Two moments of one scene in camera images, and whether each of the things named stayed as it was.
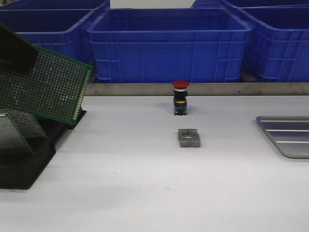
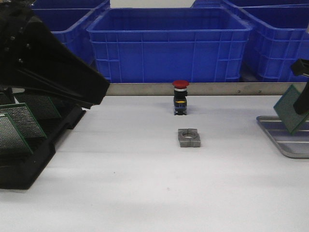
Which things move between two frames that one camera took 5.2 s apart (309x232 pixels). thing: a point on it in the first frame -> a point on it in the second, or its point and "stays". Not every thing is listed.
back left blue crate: (53, 4) stays
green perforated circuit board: (55, 89) -> (285, 109)
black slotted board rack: (21, 172) stays
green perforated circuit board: (11, 139) stays
